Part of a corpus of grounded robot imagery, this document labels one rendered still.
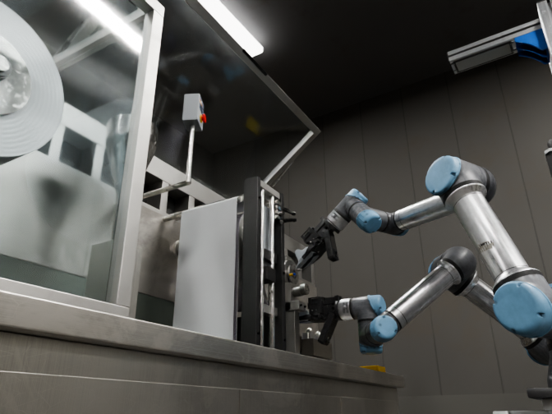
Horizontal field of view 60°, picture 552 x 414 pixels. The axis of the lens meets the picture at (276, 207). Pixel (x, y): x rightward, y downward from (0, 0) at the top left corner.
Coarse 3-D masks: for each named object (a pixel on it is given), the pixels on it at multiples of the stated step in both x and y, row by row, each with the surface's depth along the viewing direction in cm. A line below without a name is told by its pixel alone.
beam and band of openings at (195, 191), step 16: (160, 160) 180; (160, 176) 178; (176, 176) 186; (144, 192) 180; (176, 192) 189; (192, 192) 193; (208, 192) 202; (160, 208) 175; (176, 208) 192; (288, 240) 256; (304, 272) 275
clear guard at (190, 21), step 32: (160, 0) 146; (192, 32) 158; (160, 64) 159; (192, 64) 165; (224, 64) 172; (160, 96) 167; (224, 96) 181; (256, 96) 189; (160, 128) 175; (224, 128) 191; (256, 128) 200; (288, 128) 210; (192, 160) 192; (224, 160) 202; (256, 160) 212; (224, 192) 214
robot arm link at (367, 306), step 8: (368, 296) 164; (376, 296) 163; (352, 304) 165; (360, 304) 163; (368, 304) 162; (376, 304) 160; (384, 304) 164; (352, 312) 164; (360, 312) 163; (368, 312) 161; (376, 312) 161
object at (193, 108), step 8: (184, 96) 153; (192, 96) 152; (184, 104) 151; (192, 104) 151; (200, 104) 154; (184, 112) 150; (192, 112) 150; (200, 112) 153; (184, 120) 149; (192, 120) 149; (200, 120) 152; (200, 128) 153
